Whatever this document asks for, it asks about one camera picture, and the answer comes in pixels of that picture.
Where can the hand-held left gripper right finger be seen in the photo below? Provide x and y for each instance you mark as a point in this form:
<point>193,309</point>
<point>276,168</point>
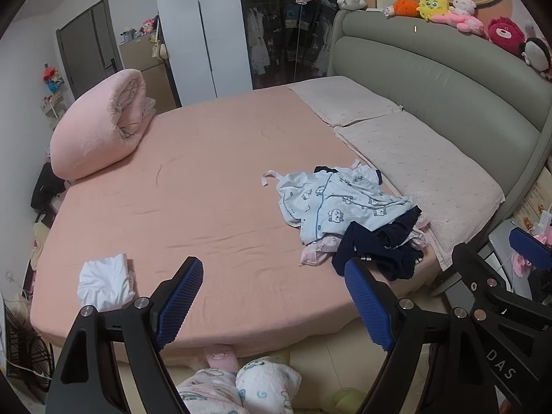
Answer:
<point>366,302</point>

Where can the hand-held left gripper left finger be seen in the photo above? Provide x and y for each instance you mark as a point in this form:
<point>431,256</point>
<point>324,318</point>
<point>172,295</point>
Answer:
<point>179,306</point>

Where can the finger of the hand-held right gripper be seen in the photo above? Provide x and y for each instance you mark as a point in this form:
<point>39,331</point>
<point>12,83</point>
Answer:
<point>472,276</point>
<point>532,248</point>

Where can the grey bedside table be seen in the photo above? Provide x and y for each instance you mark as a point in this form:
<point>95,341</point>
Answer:
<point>500,241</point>

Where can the orange printed card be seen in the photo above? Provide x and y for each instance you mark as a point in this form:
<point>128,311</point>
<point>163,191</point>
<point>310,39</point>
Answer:
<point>537,196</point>

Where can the pink garment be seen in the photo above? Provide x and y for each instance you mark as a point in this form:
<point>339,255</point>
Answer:
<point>317,254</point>

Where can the white folded shirt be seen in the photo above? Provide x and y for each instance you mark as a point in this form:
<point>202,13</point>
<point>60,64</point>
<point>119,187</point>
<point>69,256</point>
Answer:
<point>103,282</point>

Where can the pink printed fleece cloth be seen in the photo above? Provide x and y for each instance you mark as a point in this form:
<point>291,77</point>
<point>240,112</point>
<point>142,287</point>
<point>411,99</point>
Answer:
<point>207,390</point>

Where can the green slipper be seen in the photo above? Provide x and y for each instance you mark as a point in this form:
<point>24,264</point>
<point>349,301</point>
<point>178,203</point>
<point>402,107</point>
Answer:
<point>345,399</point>

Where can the light blue printed pajama top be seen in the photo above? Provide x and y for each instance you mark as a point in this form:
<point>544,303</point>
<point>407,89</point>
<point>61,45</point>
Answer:
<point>327,202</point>

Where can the pale pink pillow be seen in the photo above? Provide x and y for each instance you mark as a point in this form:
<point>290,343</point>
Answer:
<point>340,99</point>
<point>431,168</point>

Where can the bed with pink sheet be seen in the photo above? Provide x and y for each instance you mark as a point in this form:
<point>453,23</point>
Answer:
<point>207,181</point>

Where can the dark navy garment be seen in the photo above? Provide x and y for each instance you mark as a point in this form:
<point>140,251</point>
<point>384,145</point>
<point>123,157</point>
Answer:
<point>323,169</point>

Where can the cream bag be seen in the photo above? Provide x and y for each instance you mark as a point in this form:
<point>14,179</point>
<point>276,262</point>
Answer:
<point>42,241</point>

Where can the black bag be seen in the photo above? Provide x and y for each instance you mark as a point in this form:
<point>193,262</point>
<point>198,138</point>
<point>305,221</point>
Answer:
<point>45,187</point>

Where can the rolled pink quilt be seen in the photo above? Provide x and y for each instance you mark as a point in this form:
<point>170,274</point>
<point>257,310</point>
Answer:
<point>90,133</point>

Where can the dark penguin plush toy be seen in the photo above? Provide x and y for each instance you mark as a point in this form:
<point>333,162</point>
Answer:
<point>538,54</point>

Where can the grey padded headboard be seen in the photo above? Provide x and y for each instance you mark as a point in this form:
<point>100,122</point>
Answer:
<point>431,64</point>

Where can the magenta bear plush toy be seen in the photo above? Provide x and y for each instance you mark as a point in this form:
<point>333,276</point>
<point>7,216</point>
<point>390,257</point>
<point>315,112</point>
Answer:
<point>504,34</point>

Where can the beige cabinet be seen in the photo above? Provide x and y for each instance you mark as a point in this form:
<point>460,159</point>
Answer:
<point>146,77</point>

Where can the white rack shelf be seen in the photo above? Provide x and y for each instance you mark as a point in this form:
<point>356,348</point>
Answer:
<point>54,110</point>

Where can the pink white plush toy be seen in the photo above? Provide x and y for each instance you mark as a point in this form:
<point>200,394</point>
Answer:
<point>463,15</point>

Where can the beige hanging bag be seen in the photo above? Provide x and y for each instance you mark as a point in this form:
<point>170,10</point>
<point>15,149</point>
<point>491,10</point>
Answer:
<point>162,51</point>

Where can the yellow square plush toy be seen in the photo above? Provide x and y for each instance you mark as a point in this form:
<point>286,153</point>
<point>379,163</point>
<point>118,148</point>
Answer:
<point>433,7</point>

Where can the red plush toy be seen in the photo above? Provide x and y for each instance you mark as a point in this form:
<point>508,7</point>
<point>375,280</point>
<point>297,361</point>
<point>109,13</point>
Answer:
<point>51,75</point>

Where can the grey door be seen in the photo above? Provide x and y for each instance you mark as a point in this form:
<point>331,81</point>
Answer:
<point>86,51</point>

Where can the orange plush toy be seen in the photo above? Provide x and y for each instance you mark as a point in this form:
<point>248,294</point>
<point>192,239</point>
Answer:
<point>403,7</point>

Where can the white wardrobe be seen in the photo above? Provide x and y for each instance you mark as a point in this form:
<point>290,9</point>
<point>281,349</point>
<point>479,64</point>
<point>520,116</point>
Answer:
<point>198,30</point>

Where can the dark glass wardrobe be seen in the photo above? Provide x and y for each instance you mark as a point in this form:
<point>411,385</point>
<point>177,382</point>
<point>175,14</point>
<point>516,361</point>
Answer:
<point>284,30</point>

